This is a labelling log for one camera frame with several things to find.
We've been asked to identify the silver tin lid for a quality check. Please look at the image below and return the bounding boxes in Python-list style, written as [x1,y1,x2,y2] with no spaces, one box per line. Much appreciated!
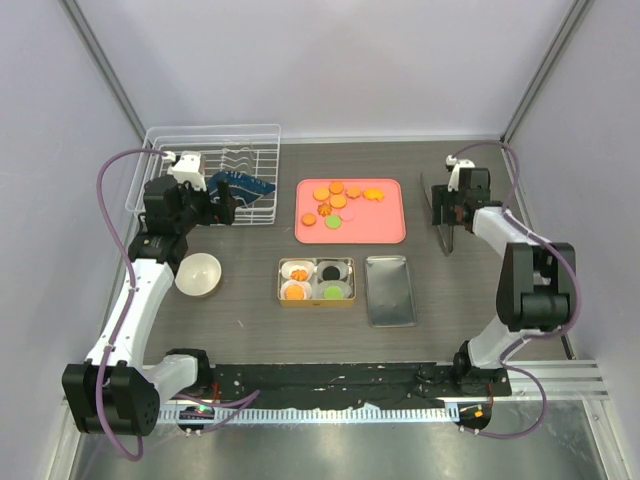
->
[365,255,417,328]

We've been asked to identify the orange round cookie top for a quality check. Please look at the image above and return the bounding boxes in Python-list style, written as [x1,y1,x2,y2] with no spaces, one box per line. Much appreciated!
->
[329,181,344,195]

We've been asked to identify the large orange round cookie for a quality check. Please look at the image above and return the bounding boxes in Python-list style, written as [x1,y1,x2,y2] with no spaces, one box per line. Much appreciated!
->
[284,284,306,300]

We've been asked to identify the purple cable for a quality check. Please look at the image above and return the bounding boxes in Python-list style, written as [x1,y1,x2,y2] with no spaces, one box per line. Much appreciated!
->
[449,140,584,438]
[94,149,174,464]

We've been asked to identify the pink tray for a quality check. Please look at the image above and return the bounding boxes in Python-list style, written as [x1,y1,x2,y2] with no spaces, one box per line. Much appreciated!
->
[294,178,406,244]

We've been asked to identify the black round cookie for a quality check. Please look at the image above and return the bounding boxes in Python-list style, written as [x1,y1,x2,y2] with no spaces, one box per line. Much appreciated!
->
[322,266,341,281]

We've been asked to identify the pink round cookie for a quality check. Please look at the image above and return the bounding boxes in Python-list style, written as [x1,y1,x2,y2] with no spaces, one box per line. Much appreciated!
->
[339,207,355,222]

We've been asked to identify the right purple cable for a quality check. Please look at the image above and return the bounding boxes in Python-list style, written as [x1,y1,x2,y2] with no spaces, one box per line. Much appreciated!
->
[449,140,584,438]

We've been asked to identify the orange round cookie left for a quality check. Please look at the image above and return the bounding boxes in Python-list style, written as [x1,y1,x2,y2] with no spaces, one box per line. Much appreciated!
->
[301,213,317,226]

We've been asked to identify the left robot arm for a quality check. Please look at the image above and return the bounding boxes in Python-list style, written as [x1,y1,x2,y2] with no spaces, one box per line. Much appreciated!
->
[62,175,236,437]

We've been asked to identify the orange swirl cookie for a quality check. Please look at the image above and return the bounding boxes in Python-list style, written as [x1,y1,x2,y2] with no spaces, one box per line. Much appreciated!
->
[290,269,309,282]
[317,202,333,217]

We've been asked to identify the orange scalloped cookie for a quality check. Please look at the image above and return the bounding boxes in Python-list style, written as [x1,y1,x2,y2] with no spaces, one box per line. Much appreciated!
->
[362,188,385,202]

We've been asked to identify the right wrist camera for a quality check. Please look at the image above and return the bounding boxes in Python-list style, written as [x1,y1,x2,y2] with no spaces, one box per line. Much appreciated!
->
[445,155,475,192]

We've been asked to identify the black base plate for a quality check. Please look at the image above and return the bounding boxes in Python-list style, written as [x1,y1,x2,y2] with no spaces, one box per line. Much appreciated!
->
[183,362,512,410]

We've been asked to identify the white bowl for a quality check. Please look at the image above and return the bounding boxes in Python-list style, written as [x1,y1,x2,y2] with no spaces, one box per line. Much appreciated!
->
[174,253,222,298]

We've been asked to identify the gold cookie tin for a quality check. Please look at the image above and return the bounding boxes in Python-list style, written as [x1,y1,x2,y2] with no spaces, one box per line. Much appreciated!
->
[276,257,356,308]

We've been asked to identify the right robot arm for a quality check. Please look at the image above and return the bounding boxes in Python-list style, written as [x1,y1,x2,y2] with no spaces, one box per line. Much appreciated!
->
[426,160,580,395]

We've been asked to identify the orange cookie upper left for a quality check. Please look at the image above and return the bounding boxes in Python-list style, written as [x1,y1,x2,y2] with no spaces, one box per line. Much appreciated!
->
[313,187,331,202]

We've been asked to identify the green round cookie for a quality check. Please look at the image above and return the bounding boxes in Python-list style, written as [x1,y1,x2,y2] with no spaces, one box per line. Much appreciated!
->
[325,215,342,230]
[323,285,344,300]

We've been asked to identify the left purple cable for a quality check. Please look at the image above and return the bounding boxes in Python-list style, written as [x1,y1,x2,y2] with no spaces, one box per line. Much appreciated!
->
[94,149,174,464]

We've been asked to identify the orange round cookie middle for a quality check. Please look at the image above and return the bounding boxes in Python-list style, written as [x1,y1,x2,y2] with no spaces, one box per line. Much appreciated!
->
[330,194,347,209]

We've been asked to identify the white wire dish rack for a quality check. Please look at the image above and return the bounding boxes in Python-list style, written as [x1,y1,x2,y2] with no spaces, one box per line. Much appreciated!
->
[142,124,281,226]

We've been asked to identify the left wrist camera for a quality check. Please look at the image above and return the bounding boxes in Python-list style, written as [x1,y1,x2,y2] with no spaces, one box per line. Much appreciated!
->
[163,151,207,192]

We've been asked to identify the blue patterned plate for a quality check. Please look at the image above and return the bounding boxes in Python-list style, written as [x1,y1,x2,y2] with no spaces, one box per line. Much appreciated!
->
[207,171,276,207]

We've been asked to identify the metal tongs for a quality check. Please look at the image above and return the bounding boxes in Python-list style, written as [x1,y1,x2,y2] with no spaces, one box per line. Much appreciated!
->
[420,172,454,257]

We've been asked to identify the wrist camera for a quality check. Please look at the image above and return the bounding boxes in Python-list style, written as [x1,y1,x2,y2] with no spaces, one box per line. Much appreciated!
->
[163,151,207,192]
[445,155,475,192]

